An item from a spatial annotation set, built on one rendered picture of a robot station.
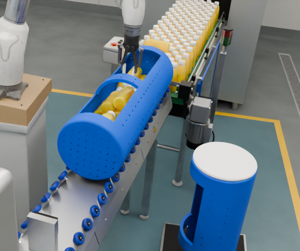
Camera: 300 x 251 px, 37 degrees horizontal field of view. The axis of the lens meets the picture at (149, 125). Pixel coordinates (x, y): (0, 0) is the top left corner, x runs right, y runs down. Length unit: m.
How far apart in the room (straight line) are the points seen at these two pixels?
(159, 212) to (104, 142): 1.51
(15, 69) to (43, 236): 0.88
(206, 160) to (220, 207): 0.21
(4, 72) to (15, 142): 0.34
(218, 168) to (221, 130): 2.32
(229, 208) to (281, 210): 1.54
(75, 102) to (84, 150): 2.62
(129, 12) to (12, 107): 0.69
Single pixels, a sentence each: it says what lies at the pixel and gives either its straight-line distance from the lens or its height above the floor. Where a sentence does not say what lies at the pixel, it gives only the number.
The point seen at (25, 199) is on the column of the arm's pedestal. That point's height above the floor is 0.55.
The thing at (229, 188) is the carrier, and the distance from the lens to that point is 1.89.
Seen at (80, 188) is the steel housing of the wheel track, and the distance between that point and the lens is 1.90.
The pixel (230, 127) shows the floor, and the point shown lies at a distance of 4.29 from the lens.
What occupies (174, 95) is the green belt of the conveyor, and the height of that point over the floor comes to 0.90.
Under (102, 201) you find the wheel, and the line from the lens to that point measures 1.78.
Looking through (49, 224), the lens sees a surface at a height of 1.08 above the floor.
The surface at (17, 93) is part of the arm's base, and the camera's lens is 2.22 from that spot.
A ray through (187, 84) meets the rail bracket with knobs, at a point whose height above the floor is 1.00.
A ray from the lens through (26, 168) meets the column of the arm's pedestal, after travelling 2.31.
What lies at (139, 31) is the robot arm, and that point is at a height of 1.40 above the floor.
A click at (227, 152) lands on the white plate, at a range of 2.02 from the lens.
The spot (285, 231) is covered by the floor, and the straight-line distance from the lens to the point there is 3.32.
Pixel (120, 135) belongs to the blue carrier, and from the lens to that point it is 1.77.
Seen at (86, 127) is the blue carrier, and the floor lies 1.20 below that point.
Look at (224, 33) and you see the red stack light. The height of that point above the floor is 1.23.
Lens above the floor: 2.14
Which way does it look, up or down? 31 degrees down
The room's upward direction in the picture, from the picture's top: 6 degrees clockwise
